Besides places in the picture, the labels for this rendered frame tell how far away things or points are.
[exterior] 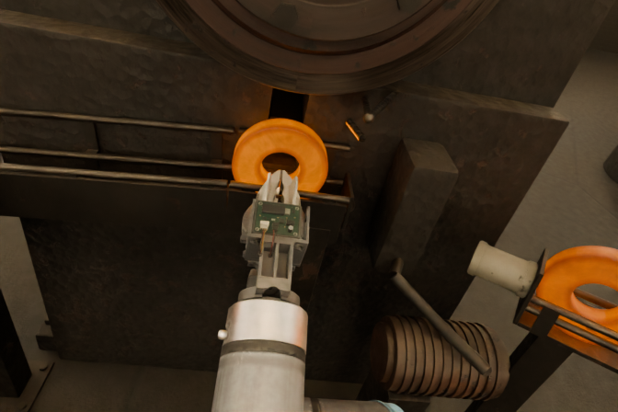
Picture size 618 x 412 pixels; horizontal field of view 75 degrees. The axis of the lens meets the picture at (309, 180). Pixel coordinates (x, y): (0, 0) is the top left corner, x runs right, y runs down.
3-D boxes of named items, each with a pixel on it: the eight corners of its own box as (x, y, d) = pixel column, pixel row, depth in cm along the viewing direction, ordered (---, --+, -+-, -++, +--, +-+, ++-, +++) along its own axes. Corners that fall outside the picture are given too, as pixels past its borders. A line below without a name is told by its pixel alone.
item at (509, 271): (472, 260, 71) (483, 233, 68) (526, 283, 67) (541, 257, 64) (463, 280, 67) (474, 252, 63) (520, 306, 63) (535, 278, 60)
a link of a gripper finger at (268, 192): (285, 150, 56) (280, 205, 51) (280, 176, 61) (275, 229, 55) (263, 147, 56) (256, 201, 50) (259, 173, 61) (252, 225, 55)
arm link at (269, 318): (299, 364, 47) (215, 357, 46) (301, 323, 50) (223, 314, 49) (313, 343, 40) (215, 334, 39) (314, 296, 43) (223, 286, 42)
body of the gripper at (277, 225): (313, 201, 50) (309, 295, 43) (301, 235, 57) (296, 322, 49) (251, 193, 49) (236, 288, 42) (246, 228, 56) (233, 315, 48)
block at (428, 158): (362, 234, 83) (399, 131, 69) (400, 239, 84) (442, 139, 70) (371, 274, 74) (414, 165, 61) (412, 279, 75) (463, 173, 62)
